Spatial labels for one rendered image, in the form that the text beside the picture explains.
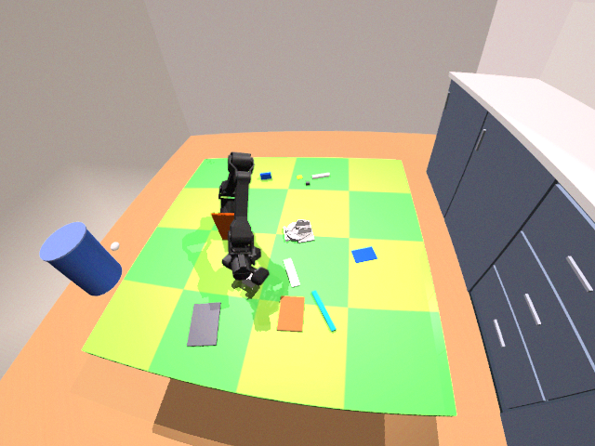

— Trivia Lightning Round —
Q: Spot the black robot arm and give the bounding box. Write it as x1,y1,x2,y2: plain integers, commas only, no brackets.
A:
218,151,261,281

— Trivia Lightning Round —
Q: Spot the cyan flat bar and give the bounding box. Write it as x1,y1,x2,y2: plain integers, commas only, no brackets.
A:
311,291,336,333

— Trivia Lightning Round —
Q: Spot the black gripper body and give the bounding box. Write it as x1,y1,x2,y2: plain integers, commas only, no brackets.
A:
221,254,270,286

